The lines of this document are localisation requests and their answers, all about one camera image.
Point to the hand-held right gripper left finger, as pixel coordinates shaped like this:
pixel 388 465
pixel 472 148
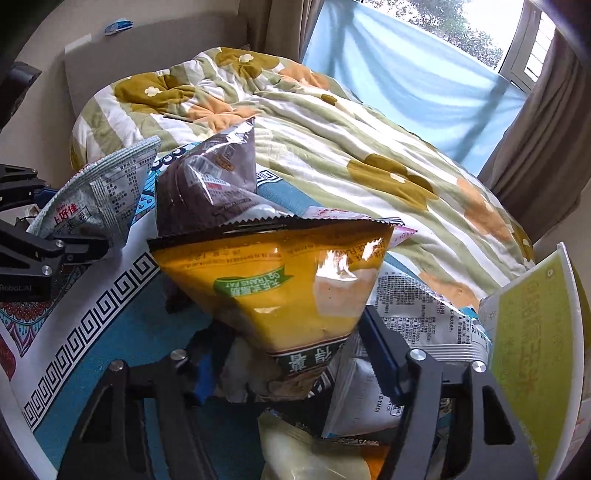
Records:
pixel 204 376

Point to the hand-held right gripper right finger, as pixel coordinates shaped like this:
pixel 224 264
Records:
pixel 383 364

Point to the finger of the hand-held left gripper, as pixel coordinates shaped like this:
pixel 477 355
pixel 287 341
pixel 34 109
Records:
pixel 42 197
pixel 76 249

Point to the silver red print snack bag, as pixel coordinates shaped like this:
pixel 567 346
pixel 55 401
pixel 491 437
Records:
pixel 106 194

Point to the yellow orange snack bag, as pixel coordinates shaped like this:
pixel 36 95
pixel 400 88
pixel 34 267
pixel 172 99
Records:
pixel 286 286

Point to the green white cardboard box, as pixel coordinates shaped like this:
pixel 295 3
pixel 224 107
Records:
pixel 531 369

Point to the silver crinkled snack bag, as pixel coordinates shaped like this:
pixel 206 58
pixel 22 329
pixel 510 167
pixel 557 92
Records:
pixel 425 318

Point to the blue patterned table mat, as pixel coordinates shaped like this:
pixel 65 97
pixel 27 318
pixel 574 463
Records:
pixel 115 341

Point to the pale green orange snack bag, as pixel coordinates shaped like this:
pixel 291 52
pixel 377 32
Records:
pixel 295 452

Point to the brown snack bag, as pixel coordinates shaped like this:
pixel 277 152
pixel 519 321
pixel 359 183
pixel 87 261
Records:
pixel 207 184

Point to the grey bed headboard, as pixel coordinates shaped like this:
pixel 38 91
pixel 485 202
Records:
pixel 138 60

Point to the blue white small object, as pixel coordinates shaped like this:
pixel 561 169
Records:
pixel 118 26

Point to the floral striped quilt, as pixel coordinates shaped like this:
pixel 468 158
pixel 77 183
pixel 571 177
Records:
pixel 323 152

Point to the brown curtain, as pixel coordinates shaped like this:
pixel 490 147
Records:
pixel 286 23
pixel 545 152

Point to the light blue window cloth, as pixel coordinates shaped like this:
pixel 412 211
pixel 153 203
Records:
pixel 415 92

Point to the white framed window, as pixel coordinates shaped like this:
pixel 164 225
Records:
pixel 526 55

